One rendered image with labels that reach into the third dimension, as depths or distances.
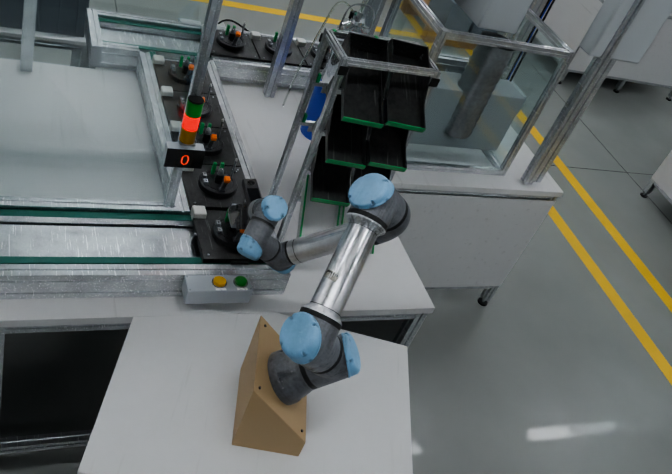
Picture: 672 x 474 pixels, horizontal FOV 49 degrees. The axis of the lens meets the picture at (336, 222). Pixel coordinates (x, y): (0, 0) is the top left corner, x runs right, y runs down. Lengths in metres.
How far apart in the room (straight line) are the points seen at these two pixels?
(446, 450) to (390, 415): 1.20
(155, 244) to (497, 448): 1.96
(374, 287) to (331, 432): 0.67
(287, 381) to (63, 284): 0.75
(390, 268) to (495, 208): 1.02
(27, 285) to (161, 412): 0.54
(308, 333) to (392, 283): 0.97
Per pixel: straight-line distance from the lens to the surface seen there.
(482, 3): 3.16
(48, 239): 2.44
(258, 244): 2.10
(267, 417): 1.99
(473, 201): 3.56
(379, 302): 2.64
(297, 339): 1.83
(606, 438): 4.08
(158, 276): 2.32
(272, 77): 3.45
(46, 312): 2.31
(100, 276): 2.29
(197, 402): 2.16
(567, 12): 7.58
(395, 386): 2.41
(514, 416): 3.83
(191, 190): 2.63
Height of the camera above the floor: 2.60
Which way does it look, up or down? 37 degrees down
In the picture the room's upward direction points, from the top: 23 degrees clockwise
